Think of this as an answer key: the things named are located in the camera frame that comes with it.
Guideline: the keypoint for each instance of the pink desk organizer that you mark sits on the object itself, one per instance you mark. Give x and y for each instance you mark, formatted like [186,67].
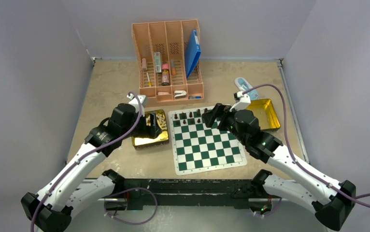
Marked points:
[170,38]

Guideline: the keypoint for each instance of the blue white packaged item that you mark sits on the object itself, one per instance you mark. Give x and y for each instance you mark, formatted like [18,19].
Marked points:
[244,85]

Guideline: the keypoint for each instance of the white green box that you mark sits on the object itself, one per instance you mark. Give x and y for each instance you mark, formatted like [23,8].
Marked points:
[158,62]

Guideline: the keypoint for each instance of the gold tin tray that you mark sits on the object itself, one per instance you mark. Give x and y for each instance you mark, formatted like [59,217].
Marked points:
[264,111]
[142,143]

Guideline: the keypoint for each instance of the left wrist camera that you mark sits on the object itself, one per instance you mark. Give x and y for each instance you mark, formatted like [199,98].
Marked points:
[138,101]

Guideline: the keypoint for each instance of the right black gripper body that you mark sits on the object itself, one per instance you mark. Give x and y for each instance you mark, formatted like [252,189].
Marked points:
[227,122]

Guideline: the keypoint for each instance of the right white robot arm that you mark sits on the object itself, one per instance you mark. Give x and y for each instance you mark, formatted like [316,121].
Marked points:
[322,195]

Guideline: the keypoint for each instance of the white stapler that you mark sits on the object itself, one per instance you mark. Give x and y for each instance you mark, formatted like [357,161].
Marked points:
[179,94]

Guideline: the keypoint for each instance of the blue folder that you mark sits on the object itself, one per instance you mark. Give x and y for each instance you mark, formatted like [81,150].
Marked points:
[192,53]

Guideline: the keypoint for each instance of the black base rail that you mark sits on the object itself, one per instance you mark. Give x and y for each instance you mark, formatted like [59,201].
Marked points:
[236,193]

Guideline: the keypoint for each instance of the right gold tin tray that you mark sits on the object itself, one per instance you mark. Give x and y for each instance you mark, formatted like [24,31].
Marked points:
[264,111]

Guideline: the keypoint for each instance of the green white chess board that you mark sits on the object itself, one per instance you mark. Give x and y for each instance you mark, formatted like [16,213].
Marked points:
[197,148]

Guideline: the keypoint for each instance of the brown bottle pink cap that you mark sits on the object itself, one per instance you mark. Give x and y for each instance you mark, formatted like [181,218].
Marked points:
[165,78]

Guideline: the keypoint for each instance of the pile of light chess pieces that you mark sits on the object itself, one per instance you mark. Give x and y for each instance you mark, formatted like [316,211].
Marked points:
[160,118]

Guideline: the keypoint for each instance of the left gold tin tray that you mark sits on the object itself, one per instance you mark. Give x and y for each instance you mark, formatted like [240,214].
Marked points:
[142,143]

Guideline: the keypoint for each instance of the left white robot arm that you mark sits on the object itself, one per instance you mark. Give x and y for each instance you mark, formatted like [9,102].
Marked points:
[52,208]

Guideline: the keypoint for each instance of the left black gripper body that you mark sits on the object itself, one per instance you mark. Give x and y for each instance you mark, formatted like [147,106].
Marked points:
[142,130]

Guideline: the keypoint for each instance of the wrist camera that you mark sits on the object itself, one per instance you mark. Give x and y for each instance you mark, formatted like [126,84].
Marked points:
[242,101]
[138,101]

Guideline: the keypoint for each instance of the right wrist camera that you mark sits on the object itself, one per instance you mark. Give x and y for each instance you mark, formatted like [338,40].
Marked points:
[242,101]

